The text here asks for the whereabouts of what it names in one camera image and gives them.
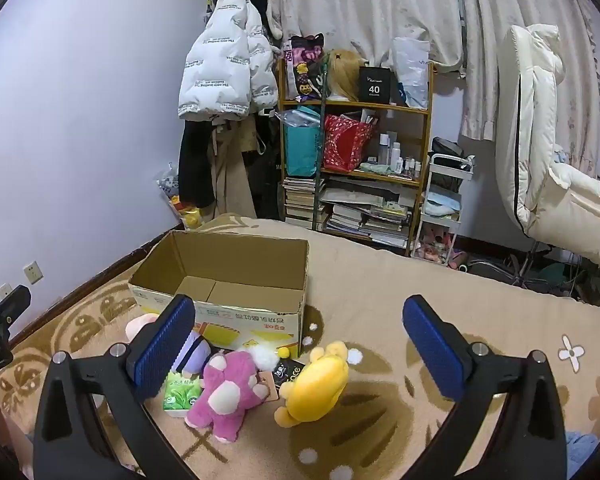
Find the beige patterned blanket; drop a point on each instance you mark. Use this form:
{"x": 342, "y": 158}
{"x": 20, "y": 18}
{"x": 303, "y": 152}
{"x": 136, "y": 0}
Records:
{"x": 380, "y": 290}

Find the green tissue pack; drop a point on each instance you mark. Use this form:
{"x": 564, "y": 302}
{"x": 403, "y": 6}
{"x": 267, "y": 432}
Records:
{"x": 180, "y": 394}

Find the pale green pack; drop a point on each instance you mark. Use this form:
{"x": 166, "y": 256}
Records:
{"x": 377, "y": 168}

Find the white trolley cart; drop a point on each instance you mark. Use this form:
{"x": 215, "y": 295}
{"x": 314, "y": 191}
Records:
{"x": 430, "y": 185}

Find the wooden shelf rack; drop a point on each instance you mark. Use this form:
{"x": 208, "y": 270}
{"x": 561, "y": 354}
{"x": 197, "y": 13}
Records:
{"x": 375, "y": 105}

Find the yellow plush toy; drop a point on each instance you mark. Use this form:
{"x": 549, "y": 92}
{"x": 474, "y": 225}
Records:
{"x": 315, "y": 385}

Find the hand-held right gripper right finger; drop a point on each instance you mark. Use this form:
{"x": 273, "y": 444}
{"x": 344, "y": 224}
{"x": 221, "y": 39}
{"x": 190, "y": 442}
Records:
{"x": 430, "y": 345}

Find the red patterned bag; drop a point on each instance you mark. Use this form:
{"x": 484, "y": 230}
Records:
{"x": 345, "y": 145}

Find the pink plush toy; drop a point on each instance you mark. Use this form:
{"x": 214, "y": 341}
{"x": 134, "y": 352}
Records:
{"x": 230, "y": 390}

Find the small wall socket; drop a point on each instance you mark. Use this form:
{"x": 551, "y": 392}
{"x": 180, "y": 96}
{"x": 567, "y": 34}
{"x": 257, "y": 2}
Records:
{"x": 5, "y": 290}

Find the large wall socket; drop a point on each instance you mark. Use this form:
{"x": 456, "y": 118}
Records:
{"x": 33, "y": 272}

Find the black tissue pack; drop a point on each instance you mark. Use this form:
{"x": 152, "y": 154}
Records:
{"x": 287, "y": 375}

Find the black box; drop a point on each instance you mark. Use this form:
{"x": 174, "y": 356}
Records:
{"x": 375, "y": 85}

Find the blonde wig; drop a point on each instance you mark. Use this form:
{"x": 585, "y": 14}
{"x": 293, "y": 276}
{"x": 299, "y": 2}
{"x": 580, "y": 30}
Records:
{"x": 345, "y": 75}

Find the cardboard box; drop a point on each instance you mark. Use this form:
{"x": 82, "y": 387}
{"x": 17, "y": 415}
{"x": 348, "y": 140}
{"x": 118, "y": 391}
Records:
{"x": 260, "y": 325}

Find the person's blue jeans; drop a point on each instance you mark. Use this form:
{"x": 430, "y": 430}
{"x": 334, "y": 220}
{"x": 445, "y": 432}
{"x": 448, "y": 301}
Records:
{"x": 582, "y": 455}

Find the cream floral curtain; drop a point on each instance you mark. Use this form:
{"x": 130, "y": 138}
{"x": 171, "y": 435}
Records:
{"x": 380, "y": 5}

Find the black hanging garment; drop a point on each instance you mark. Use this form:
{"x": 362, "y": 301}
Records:
{"x": 195, "y": 160}

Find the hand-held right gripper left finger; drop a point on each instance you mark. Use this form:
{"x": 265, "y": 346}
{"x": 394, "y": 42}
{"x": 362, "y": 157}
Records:
{"x": 165, "y": 345}

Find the cream padded chair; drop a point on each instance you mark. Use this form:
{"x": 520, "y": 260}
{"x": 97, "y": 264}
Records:
{"x": 530, "y": 135}

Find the wide pile of books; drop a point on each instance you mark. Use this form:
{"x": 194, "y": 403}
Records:
{"x": 360, "y": 220}

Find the black bag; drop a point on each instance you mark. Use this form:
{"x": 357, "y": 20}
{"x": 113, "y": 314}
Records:
{"x": 447, "y": 147}

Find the narrow stack of books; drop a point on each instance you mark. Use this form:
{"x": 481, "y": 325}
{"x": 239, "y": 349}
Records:
{"x": 300, "y": 200}

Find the beige hanging coat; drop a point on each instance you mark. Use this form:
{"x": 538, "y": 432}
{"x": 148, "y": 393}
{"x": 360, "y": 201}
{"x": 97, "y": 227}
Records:
{"x": 230, "y": 175}

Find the white plastic bag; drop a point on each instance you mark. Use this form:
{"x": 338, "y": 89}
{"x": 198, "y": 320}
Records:
{"x": 410, "y": 70}

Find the dark printed bag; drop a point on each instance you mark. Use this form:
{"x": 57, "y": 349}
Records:
{"x": 305, "y": 60}

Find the purple plush doll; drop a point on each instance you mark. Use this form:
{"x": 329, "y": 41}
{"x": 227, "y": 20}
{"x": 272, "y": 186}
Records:
{"x": 196, "y": 355}

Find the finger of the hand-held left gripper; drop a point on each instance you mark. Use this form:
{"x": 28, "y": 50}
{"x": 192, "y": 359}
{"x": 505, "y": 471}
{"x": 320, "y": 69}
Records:
{"x": 10, "y": 307}

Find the white puffer jacket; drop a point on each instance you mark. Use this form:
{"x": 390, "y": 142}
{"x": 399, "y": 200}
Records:
{"x": 220, "y": 60}

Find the group of cosmetic bottles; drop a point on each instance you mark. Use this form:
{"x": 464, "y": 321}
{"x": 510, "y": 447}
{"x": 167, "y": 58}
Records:
{"x": 395, "y": 152}

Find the teal bag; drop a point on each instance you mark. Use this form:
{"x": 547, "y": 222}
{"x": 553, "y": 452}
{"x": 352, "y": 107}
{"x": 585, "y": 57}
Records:
{"x": 302, "y": 152}

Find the clear plastic bag of items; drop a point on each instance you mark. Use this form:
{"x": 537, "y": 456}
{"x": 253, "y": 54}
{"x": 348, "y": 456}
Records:
{"x": 180, "y": 200}

